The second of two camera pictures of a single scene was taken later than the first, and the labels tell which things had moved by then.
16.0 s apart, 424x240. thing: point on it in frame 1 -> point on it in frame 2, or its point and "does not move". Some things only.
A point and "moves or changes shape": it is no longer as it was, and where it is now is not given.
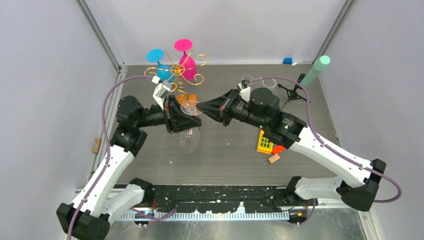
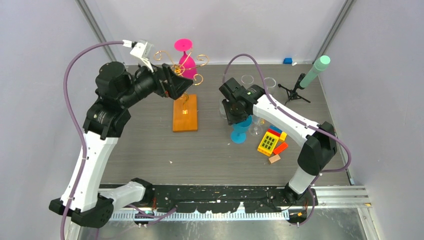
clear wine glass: x=269 y=83 does not move
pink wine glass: x=190 y=71 does not move
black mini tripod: x=292 y=94 does not move
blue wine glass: x=162 y=71 moves or changes shape
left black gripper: x=175 y=119 -> x=167 y=88
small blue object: x=287 y=61 does not move
